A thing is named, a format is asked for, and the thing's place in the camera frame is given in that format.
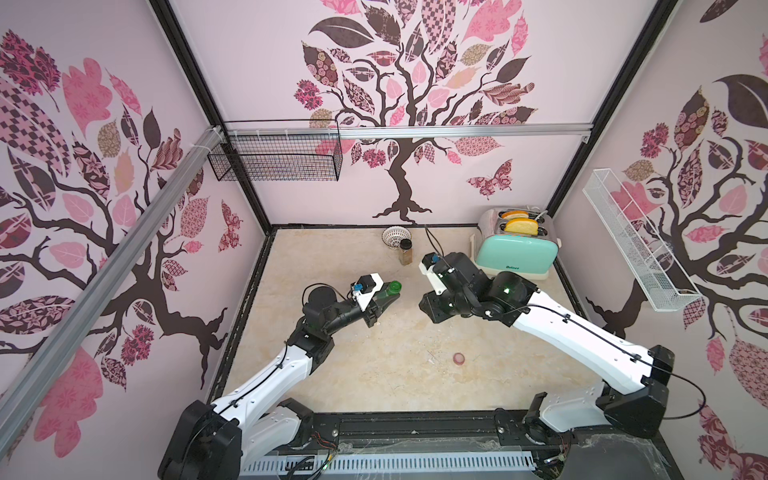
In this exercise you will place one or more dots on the aluminium rail left wall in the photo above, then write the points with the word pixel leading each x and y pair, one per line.
pixel 25 394

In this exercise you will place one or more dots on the white slotted cable duct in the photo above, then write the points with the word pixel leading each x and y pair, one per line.
pixel 387 464

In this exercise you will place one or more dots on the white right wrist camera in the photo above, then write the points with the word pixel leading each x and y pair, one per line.
pixel 443 277

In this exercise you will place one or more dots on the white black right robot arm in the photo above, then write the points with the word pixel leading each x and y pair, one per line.
pixel 632 393

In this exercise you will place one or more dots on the white wire wall shelf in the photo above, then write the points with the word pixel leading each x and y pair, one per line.
pixel 649 257

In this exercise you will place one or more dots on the yellow toast slice front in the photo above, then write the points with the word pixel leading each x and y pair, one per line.
pixel 522 226

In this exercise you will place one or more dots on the aluminium rail back wall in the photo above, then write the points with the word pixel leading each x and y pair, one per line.
pixel 397 132

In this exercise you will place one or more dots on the mint green Belinee toaster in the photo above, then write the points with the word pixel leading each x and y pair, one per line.
pixel 494 250

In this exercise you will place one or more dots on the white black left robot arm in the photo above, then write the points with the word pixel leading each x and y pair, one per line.
pixel 217 440

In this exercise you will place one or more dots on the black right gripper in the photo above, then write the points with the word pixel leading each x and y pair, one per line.
pixel 437 301

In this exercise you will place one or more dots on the orange toast slice back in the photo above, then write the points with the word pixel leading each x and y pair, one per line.
pixel 516 214

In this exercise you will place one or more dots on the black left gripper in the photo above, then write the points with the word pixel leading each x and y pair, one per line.
pixel 373 311

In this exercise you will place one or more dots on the aluminium rail wall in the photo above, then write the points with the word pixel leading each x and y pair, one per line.
pixel 25 394
pixel 397 132

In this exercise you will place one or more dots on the brown spice jar black lid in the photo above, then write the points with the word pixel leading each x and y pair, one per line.
pixel 406 251

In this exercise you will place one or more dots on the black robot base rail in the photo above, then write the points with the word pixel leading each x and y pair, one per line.
pixel 497 428

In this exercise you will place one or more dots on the black wire wall basket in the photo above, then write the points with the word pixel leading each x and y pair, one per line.
pixel 279 150

